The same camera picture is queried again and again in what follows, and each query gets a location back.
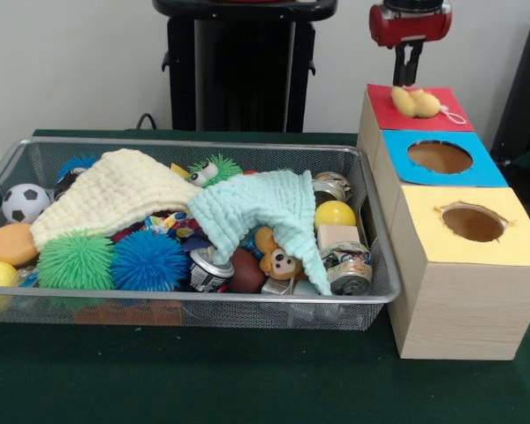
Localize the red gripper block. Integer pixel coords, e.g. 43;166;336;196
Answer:
369;2;453;87

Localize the yellow plush duck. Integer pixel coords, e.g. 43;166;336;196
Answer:
390;86;469;126

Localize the light blue waffle cloth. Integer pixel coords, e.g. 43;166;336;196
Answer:
187;170;335;296

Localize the brown plush monkey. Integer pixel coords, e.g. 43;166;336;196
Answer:
254;226;308;282

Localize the wooden box with three holes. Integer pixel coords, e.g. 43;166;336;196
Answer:
356;83;530;361

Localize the yellow smooth ball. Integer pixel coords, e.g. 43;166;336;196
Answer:
313;201;358;231

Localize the green spiky toy with eyes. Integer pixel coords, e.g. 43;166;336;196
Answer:
187;153;245;189

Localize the crushed printed drink can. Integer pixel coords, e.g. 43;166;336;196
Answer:
320;246;375;296

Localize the cream waffle cloth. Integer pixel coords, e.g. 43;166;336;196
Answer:
28;148;204;253

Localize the blue spiky rubber ball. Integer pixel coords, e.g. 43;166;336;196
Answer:
111;228;192;292

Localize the green spiky rubber ball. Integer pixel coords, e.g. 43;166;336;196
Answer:
38;229;118;291

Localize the small soccer ball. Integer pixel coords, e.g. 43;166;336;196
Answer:
2;183;52;224

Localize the orange foam ball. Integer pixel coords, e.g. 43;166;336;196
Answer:
0;223;40;266

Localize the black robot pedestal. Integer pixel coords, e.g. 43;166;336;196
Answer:
152;0;339;133

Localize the wire mesh bin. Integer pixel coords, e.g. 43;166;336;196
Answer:
0;136;402;331

